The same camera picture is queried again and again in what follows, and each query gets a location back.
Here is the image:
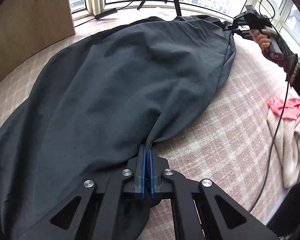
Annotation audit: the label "dark grey trousers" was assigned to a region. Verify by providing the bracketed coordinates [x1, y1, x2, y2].
[0, 16, 236, 239]

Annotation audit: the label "person's right forearm sleeve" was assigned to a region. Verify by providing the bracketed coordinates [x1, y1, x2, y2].
[275, 34, 300, 97]

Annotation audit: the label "person's right hand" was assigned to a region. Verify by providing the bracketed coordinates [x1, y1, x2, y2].
[250, 29, 271, 51]

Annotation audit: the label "pink garment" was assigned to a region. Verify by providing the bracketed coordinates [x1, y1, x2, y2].
[268, 97, 300, 120]

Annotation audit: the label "beige sweater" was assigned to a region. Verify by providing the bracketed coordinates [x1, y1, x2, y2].
[267, 111, 300, 189]

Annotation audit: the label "large wooden board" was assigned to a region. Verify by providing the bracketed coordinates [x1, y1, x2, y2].
[0, 0, 75, 81]

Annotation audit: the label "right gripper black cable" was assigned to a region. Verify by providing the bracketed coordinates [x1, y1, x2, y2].
[247, 0, 291, 213]

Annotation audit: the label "black inline cable switch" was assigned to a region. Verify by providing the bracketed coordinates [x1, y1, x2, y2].
[94, 8, 117, 20]

